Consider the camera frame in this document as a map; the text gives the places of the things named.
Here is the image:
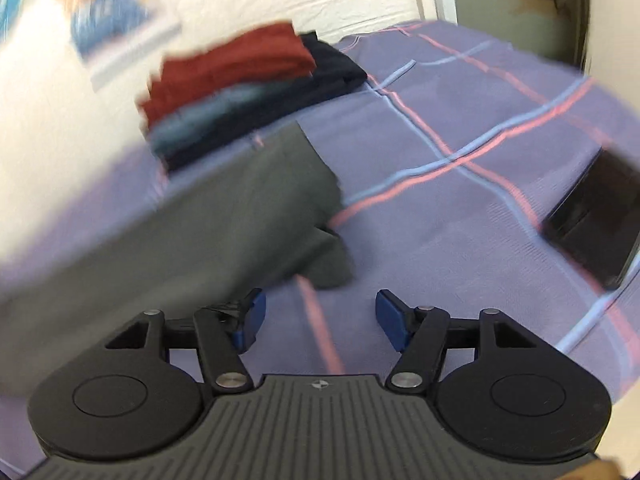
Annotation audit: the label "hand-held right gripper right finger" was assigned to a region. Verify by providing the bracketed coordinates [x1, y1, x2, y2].
[375, 288, 540, 396]

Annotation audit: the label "dark grey pants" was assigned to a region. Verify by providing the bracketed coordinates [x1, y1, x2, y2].
[0, 120, 357, 396]

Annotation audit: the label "purple plaid bed sheet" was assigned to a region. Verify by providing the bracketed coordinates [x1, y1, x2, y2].
[0, 20, 640, 411]

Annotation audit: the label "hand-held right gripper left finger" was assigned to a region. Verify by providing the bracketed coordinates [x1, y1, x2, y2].
[104, 288, 267, 395]

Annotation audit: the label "black flat case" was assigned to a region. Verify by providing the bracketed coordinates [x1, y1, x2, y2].
[541, 147, 640, 291]

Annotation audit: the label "folded navy garment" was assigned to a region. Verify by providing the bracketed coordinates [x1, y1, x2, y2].
[160, 31, 368, 173]

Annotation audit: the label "olive green panel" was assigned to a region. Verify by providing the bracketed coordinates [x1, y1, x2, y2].
[452, 0, 591, 66]

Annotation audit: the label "folded blue jeans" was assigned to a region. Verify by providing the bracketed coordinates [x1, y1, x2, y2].
[147, 82, 281, 158]

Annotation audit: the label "blue folding paper fan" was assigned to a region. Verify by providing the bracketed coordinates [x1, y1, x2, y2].
[0, 0, 31, 41]

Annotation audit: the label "folded red garment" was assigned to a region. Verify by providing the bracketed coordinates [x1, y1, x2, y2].
[139, 21, 317, 128]

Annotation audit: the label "wall poster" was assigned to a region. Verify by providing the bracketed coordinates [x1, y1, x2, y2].
[52, 0, 182, 92]

